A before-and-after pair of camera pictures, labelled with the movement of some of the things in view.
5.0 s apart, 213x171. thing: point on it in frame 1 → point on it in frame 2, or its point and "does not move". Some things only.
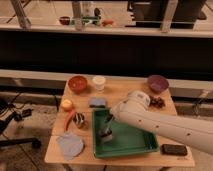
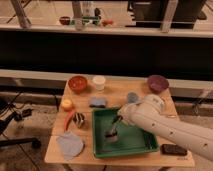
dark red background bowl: [64, 20] does not move
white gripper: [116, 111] → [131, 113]
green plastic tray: [128, 139] does not move
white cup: [99, 82] does not move
